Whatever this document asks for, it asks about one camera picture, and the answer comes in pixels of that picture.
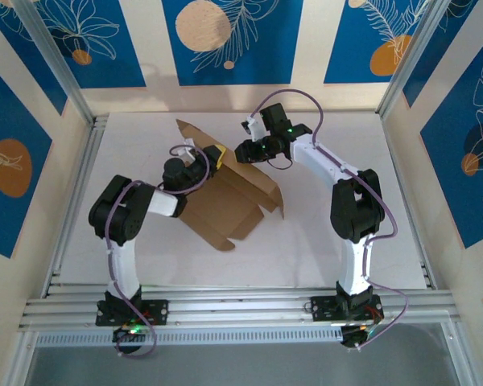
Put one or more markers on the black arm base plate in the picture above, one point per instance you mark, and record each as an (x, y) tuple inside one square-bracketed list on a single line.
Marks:
[(157, 311), (324, 309)]

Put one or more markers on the aluminium front beam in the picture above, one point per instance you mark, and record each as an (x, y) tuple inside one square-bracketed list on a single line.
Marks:
[(241, 309)]

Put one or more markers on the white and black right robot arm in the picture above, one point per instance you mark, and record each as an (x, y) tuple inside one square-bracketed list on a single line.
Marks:
[(354, 265)]

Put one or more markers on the blue floral wall panel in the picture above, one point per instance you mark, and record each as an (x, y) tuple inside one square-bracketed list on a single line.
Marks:
[(354, 40), (120, 60), (447, 68), (12, 120), (24, 48), (451, 181), (265, 52)]

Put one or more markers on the black controller board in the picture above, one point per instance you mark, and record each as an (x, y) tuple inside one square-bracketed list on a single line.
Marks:
[(129, 333), (352, 337)]

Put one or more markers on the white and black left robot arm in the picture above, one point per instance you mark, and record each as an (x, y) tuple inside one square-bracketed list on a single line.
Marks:
[(125, 265)]

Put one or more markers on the brown cardboard box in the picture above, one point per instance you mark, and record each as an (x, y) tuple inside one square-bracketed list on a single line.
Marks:
[(225, 201)]

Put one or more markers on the aluminium side rail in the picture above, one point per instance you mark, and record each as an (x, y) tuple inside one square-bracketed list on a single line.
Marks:
[(428, 274), (78, 193)]

